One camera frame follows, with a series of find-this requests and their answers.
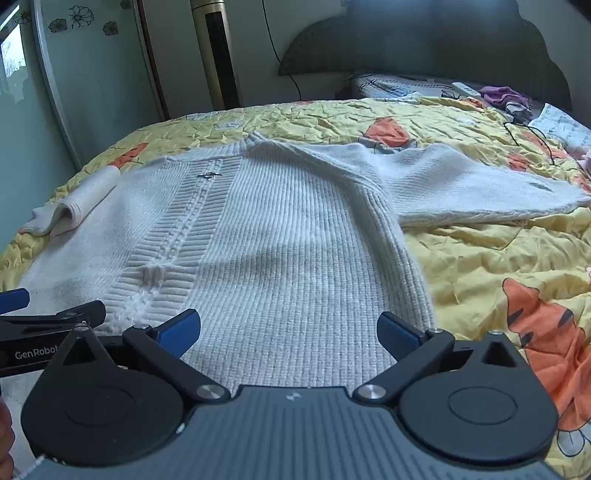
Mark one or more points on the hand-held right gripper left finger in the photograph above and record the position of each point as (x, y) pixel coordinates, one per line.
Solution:
(178, 333)

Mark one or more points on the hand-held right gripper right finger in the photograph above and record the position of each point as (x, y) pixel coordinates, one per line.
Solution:
(397, 333)

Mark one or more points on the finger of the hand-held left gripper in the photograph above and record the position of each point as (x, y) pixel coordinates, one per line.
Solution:
(69, 316)
(13, 301)

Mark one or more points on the white knit sweater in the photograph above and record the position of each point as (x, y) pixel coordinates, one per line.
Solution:
(286, 240)

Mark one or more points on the person's left hand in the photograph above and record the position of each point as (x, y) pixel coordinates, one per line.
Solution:
(4, 438)

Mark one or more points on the yellow printed quilt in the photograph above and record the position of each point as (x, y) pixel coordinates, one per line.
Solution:
(508, 258)

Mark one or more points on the glass wardrobe sliding door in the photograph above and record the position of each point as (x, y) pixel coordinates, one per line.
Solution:
(83, 78)

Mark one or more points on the black eyeglasses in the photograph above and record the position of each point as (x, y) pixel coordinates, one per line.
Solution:
(450, 93)

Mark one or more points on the plaid bedsheet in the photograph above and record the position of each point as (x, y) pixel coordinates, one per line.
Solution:
(392, 85)

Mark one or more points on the white remote control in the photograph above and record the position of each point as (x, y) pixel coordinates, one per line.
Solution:
(466, 88)

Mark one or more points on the purple cloth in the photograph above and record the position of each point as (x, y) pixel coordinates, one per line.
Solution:
(503, 96)

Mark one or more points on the white patterned pillow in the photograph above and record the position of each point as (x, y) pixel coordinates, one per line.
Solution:
(563, 124)

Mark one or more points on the brown wooden wardrobe edge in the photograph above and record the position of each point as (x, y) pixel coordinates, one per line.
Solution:
(154, 60)

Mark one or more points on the gold tower air conditioner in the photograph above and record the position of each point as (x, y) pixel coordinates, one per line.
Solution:
(217, 50)

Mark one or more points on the grey padded headboard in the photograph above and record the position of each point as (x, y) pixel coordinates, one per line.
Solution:
(415, 41)

